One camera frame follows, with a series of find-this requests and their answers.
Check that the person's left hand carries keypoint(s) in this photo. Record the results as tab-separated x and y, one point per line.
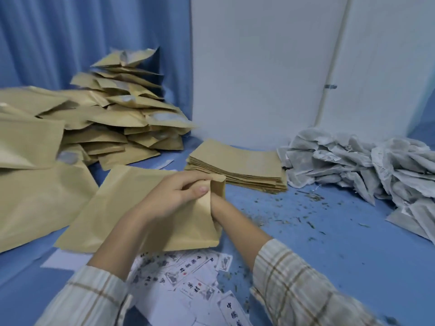
166	196

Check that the kraft pouch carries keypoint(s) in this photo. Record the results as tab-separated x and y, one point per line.
112	207

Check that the stack of kraft pouches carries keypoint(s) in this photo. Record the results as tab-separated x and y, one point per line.
244	162

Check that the white paper labels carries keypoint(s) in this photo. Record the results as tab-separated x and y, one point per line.
190	285

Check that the pile of kraft pouches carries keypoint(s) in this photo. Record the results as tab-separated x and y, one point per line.
51	139

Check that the pile of white tea bags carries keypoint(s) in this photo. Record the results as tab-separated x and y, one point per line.
357	159

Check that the person's left forearm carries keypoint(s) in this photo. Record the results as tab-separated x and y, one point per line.
102	268

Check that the person's right forearm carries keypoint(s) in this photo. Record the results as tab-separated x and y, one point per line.
289	278

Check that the blue table cover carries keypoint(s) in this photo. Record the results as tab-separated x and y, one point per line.
340	251

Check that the blue curtain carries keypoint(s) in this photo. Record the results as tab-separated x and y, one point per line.
85	30
424	125

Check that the white wall pipe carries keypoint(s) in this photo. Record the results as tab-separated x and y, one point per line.
331	64

